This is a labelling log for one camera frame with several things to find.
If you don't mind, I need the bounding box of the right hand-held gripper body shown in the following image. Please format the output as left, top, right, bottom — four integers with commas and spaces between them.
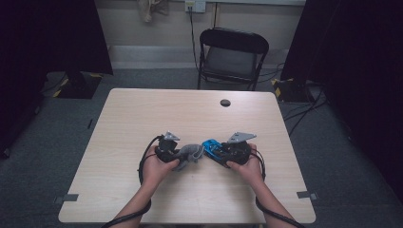
221, 132, 257, 165

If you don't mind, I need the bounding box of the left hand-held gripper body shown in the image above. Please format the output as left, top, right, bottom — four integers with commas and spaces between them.
155, 130, 182, 163

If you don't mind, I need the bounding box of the grey terry cloth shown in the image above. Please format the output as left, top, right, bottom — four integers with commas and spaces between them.
172, 143, 205, 172

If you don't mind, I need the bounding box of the person's right hand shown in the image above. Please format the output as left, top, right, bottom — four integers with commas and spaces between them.
226, 143, 265, 188

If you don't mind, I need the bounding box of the person's left hand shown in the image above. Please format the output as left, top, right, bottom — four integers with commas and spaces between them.
141, 145, 180, 188

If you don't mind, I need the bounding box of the grey tape strip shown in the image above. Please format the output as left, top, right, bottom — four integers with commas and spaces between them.
53, 193, 80, 204
297, 190, 318, 201

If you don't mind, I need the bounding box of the black stand base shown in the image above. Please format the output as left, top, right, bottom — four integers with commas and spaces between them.
56, 70, 104, 100
271, 77, 315, 103

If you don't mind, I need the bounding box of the black folding chair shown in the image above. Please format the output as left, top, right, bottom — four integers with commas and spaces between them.
198, 28, 270, 91

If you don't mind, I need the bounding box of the beige hanging cloth bag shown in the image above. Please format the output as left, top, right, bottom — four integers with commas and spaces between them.
137, 0, 170, 23

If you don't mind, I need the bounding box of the dark curtain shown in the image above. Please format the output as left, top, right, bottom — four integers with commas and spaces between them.
0, 0, 114, 160
279, 0, 403, 203

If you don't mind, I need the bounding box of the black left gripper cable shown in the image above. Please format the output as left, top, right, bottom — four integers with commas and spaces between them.
101, 134, 164, 228

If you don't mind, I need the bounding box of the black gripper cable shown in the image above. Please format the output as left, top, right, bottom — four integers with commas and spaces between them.
251, 148, 306, 228
101, 134, 164, 228

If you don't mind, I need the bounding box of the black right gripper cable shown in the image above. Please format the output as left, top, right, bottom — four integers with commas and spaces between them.
251, 148, 306, 228

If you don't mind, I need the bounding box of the black floor cable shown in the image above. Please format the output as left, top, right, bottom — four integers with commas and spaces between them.
283, 94, 327, 122
288, 88, 326, 138

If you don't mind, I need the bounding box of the black power cable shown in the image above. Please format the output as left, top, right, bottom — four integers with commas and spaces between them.
188, 6, 202, 72

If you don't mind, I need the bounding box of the white wall socket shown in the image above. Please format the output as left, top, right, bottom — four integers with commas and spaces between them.
184, 0, 207, 13

